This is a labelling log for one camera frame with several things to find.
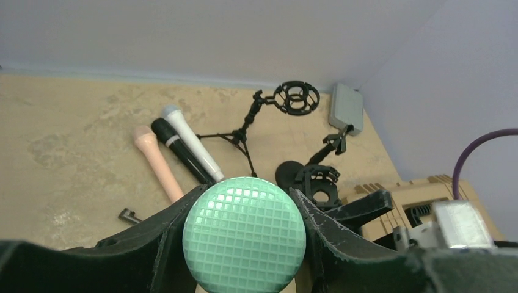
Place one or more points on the black metal clamp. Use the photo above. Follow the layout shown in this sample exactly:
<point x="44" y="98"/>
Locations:
<point x="128" y="216"/>

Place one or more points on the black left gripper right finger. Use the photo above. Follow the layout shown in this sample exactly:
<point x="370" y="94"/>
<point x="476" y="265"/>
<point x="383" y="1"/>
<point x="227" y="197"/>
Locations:
<point x="339" y="260"/>

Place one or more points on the black round base clip stand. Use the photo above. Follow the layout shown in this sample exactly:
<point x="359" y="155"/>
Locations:
<point x="286" y="172"/>

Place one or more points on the green microphone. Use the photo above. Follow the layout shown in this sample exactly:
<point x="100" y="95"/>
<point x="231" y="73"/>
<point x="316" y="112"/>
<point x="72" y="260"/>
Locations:
<point x="244" y="234"/>

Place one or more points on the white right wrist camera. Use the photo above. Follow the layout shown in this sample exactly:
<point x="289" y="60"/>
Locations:
<point x="453" y="225"/>

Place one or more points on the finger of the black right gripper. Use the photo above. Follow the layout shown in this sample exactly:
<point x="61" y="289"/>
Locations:
<point x="357" y="213"/>

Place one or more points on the black shock mount round stand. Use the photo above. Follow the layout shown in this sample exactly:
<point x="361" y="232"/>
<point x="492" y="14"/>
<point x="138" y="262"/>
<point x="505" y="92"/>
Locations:
<point x="318" y="178"/>

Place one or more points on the pink microphone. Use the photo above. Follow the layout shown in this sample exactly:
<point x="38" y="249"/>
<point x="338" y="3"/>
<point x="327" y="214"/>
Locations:
<point x="146" y="140"/>

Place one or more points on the black tripod shock mount stand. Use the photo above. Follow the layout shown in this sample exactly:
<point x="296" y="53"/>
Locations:
<point x="292" y="98"/>

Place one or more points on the tan hard plastic case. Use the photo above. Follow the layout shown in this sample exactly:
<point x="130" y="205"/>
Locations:
<point x="406" y="194"/>

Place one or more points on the black microphone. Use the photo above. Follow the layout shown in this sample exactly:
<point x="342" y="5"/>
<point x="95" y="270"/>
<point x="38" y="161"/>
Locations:
<point x="169" y="137"/>

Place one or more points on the white microphone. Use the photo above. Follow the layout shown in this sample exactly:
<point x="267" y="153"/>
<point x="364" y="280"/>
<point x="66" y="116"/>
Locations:
<point x="174" y="116"/>

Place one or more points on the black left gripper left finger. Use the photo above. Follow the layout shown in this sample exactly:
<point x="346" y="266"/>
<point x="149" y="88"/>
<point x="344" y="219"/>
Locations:
<point x="146" y="257"/>

